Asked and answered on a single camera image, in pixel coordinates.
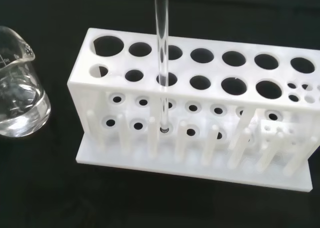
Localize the white test tube rack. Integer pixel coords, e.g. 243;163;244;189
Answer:
66;27;320;193

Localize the black bench cloth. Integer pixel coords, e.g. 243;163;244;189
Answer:
0;0;320;228

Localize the clear glass beaker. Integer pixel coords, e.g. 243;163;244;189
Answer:
0;25;52;138

